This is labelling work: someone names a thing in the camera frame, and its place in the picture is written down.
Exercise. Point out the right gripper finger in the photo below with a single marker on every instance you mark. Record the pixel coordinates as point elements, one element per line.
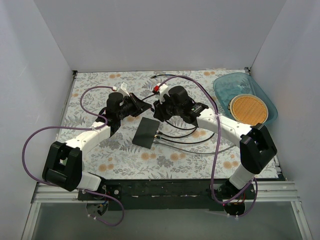
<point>162,111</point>
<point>162,98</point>

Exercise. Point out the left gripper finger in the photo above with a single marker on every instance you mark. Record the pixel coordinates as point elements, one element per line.
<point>138,112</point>
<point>136,101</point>

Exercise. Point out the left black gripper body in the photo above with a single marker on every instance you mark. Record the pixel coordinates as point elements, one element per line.
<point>135,105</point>

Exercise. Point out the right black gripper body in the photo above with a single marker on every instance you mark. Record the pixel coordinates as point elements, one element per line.
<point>161,111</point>

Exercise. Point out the black network switch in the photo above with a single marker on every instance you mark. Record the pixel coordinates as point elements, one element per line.
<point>146,132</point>

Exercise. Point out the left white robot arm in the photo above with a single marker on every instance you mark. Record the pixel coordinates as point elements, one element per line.
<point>64,166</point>

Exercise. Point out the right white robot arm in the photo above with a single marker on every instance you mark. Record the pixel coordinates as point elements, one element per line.
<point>256,145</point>

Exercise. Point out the floral table mat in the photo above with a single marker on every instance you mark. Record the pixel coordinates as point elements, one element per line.
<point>182,152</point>

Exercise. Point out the teal plastic tray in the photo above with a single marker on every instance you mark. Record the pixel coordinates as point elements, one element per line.
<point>228,86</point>

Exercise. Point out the round woven bamboo basket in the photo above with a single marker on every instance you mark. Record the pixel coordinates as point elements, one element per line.
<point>248,109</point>

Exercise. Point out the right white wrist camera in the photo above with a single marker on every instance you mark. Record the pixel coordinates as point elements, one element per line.
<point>161,89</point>

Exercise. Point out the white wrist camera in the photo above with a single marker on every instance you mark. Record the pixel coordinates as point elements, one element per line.
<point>161,89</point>
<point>122,89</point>

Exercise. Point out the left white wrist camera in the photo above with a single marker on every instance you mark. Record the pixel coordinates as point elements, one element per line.
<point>122,89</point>

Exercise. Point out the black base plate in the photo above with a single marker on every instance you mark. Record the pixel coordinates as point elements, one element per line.
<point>161,194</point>

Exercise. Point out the aluminium frame rail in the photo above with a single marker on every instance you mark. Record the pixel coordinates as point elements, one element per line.
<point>166,210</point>

